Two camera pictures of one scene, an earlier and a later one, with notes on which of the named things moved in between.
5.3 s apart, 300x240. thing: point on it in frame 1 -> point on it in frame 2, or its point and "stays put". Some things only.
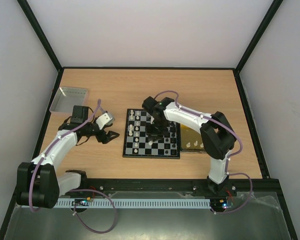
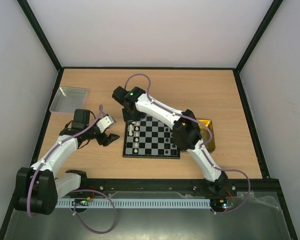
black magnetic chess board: x=136 y=145 stays put
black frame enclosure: x=152 y=119 stays put
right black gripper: x=155 y=135 -> x=131 y=117
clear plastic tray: x=66 y=98 stays put
